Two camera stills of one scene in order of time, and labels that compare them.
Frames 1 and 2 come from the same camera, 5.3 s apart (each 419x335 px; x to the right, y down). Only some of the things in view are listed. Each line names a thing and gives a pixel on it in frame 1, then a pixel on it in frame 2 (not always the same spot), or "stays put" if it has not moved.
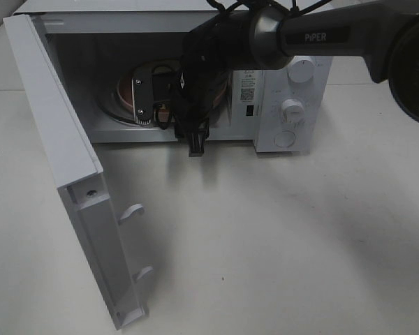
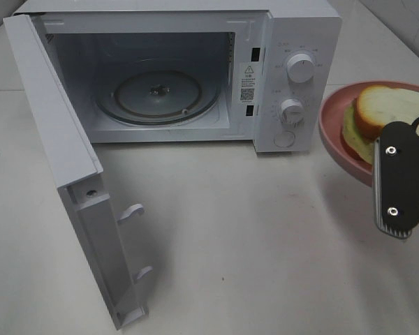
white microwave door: [98, 225] stays put
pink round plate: [163, 112] -> [330, 123]
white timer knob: [292, 110] stays put
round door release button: [284, 139] stays put
